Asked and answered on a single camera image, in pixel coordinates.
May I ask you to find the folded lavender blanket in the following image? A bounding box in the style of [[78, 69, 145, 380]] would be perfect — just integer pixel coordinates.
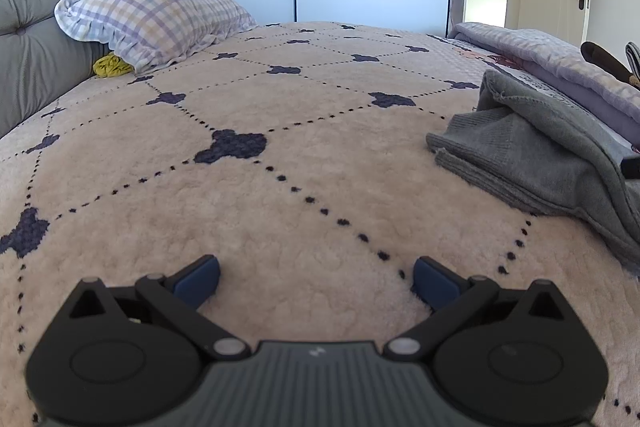
[[452, 23, 639, 145]]

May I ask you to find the plaid purple pillow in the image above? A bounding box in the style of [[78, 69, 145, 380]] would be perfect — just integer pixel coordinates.
[[54, 0, 257, 74]]

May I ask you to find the yellow crumpled cloth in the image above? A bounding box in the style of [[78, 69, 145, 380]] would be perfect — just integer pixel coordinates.
[[92, 52, 134, 78]]

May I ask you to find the grey padded headboard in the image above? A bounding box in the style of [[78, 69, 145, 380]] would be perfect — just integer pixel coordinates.
[[0, 0, 108, 135]]

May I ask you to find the pink quilted bedspread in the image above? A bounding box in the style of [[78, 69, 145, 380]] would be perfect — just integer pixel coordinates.
[[1, 23, 639, 426]]

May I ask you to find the striped folded fabric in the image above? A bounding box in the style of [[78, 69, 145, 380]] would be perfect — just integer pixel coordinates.
[[625, 42, 640, 79]]

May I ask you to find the grey knit cat sweater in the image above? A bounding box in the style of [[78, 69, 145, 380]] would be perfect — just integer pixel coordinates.
[[426, 70, 639, 272]]

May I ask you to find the dark brown curved object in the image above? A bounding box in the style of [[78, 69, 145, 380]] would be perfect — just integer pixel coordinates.
[[580, 41, 637, 84]]

